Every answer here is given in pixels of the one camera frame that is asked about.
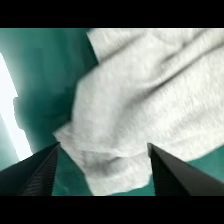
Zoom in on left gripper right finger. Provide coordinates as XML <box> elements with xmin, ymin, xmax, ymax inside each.
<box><xmin>147</xmin><ymin>142</ymin><xmax>224</xmax><ymax>197</ymax></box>

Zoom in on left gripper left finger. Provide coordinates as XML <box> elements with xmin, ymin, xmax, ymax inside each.
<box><xmin>0</xmin><ymin>142</ymin><xmax>61</xmax><ymax>197</ymax></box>

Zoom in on light grey garment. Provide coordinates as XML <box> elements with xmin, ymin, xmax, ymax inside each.
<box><xmin>53</xmin><ymin>28</ymin><xmax>224</xmax><ymax>196</ymax></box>

